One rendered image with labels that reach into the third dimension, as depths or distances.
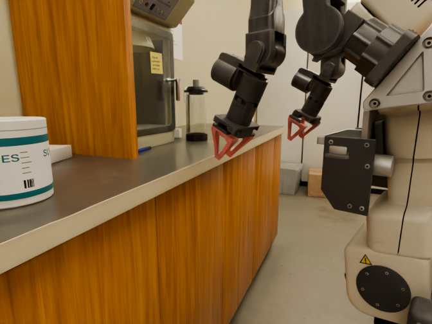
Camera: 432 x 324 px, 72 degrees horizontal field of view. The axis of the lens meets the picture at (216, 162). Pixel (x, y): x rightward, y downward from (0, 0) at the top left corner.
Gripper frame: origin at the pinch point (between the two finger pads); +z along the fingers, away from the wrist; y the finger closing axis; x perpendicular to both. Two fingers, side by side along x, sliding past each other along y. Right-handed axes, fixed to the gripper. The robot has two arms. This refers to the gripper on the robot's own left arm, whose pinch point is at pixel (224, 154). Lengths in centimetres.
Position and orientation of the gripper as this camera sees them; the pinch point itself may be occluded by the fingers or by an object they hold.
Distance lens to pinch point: 71.7
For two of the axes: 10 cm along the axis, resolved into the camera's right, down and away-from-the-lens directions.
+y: -6.2, 1.6, -7.7
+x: 7.1, 5.3, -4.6
